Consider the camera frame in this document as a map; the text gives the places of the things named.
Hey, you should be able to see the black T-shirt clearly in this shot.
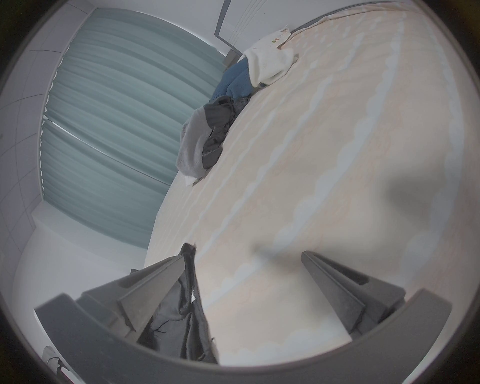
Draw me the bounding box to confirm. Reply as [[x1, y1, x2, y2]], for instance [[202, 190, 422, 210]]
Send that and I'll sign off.
[[137, 243, 220, 364]]

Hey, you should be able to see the pile of clothes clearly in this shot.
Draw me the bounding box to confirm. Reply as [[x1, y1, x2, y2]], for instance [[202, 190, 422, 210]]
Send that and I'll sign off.
[[176, 47, 299, 187]]

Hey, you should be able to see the white printed pillow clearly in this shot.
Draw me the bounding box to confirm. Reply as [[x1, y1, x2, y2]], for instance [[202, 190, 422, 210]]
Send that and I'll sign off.
[[245, 25, 294, 52]]

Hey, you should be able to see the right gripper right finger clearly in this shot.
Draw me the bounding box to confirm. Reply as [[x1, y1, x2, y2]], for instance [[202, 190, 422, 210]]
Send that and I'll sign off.
[[301, 251, 406, 335]]

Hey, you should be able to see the grey bedside table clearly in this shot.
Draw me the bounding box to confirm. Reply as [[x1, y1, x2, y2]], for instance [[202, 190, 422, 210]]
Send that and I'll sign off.
[[225, 49, 243, 70]]

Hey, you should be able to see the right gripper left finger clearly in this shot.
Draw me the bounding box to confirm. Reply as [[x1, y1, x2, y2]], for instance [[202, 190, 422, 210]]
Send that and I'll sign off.
[[77, 255, 185, 333]]

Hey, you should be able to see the blue-green curtain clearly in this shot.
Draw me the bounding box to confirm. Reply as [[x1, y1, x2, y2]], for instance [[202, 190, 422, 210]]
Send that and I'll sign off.
[[39, 119, 172, 249], [44, 8, 232, 185]]

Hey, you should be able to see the bed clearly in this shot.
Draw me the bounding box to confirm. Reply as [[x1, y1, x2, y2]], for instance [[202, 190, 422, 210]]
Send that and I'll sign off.
[[144, 0, 474, 366]]

